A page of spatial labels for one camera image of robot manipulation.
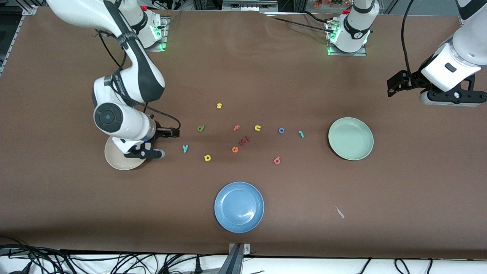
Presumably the blue round plate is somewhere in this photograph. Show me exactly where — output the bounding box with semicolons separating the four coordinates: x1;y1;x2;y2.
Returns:
214;181;265;234

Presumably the black floor cable tangle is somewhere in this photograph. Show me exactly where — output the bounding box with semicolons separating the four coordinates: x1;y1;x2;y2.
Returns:
0;235;229;274

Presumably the beige round plate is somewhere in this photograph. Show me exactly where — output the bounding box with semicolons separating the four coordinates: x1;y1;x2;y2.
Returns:
104;135;147;171

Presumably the black cable on table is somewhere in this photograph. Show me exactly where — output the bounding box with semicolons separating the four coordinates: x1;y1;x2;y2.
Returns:
266;15;331;29
302;11;334;23

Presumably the green round plate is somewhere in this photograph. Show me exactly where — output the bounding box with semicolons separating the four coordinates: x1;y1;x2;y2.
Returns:
328;117;374;161

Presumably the orange leafy decoration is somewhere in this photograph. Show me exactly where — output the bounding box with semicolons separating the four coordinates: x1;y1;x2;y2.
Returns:
313;0;345;10

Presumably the black aluminium frame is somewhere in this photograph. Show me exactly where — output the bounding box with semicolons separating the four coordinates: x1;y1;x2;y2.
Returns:
192;0;305;12

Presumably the grey power strip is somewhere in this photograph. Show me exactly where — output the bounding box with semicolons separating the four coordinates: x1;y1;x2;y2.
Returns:
222;0;279;11

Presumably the brown table cover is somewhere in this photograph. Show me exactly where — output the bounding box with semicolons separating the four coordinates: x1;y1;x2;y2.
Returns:
0;6;487;260

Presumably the dark aluminium profile beam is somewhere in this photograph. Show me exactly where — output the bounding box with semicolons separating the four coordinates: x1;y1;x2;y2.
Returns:
218;244;244;274

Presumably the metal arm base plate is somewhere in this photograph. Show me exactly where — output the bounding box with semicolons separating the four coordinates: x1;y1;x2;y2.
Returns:
327;21;368;57
145;17;168;52

